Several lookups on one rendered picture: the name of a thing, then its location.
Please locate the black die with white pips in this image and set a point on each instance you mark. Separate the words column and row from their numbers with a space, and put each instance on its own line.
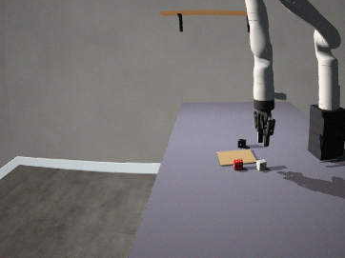
column 241, row 143

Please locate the red die with white pips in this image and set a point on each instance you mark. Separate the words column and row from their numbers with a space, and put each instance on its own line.
column 238, row 164

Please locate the tan flat mat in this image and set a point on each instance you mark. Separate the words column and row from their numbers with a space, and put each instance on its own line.
column 226, row 157

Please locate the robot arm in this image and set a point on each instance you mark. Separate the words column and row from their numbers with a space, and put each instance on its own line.
column 326, row 38

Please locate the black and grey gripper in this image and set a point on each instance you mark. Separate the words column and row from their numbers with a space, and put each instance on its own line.
column 263, row 117

